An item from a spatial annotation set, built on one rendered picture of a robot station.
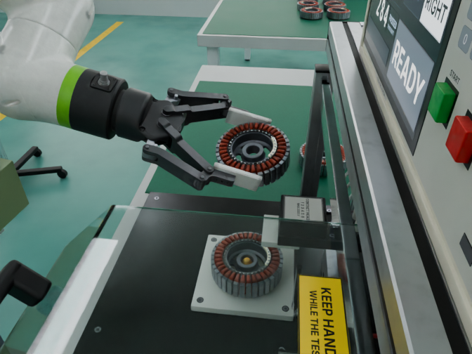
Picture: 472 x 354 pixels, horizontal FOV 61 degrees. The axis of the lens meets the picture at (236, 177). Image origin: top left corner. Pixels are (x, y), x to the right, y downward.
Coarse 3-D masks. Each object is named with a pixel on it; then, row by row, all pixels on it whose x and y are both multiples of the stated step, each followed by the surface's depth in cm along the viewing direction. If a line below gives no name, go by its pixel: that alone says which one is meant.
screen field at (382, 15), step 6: (378, 0) 42; (384, 0) 39; (378, 6) 42; (384, 6) 39; (390, 6) 37; (378, 12) 42; (384, 12) 39; (378, 18) 41; (384, 18) 39; (384, 24) 39; (384, 30) 38
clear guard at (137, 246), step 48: (96, 240) 31; (144, 240) 31; (192, 240) 31; (240, 240) 31; (288, 240) 31; (336, 240) 31; (96, 288) 27; (144, 288) 27; (192, 288) 27; (240, 288) 27; (288, 288) 27; (48, 336) 24; (96, 336) 24; (144, 336) 24; (192, 336) 24; (240, 336) 24; (288, 336) 24
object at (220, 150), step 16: (240, 128) 63; (256, 128) 63; (272, 128) 62; (224, 144) 61; (240, 144) 64; (256, 144) 62; (272, 144) 61; (288, 144) 60; (224, 160) 59; (256, 160) 61; (272, 160) 58; (288, 160) 60; (272, 176) 58
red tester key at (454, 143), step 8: (456, 120) 20; (464, 120) 20; (456, 128) 20; (464, 128) 19; (448, 136) 21; (456, 136) 20; (464, 136) 19; (448, 144) 21; (456, 144) 20; (464, 144) 19; (456, 152) 20; (464, 152) 20; (456, 160) 20; (464, 160) 20
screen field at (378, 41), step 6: (372, 24) 44; (372, 30) 44; (378, 30) 41; (372, 36) 44; (378, 36) 41; (378, 42) 41; (384, 42) 38; (378, 48) 40; (384, 48) 38; (384, 54) 38; (384, 60) 38
